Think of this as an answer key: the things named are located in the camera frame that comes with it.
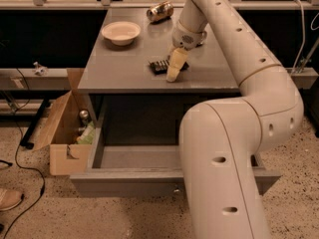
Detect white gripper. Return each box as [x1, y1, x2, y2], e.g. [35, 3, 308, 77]
[166, 20, 207, 83]

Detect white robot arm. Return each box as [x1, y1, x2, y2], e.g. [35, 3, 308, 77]
[166, 0, 304, 239]

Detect grey drawer cabinet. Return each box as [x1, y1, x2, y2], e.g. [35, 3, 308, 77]
[79, 8, 242, 127]

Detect open grey top drawer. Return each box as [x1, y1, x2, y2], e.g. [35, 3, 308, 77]
[72, 100, 279, 197]

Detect gold soda can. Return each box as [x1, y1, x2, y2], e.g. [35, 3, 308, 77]
[147, 1, 173, 23]

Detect white bowl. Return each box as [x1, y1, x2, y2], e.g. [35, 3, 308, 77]
[101, 21, 141, 46]

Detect metal can in box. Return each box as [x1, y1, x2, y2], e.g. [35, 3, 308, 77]
[79, 110, 90, 125]

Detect green packet in box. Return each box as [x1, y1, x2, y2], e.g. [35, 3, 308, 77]
[76, 121, 95, 144]

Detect cardboard box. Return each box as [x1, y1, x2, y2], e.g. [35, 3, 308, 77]
[34, 68, 92, 175]

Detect crumpled clear wrapper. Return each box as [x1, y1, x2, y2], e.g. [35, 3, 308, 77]
[33, 62, 48, 77]

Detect white shoe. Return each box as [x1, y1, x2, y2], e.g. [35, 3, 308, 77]
[0, 188, 24, 211]

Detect white cable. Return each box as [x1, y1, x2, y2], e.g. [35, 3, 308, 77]
[289, 0, 319, 77]

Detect black floor cable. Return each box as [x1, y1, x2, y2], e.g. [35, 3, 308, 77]
[0, 67, 46, 239]

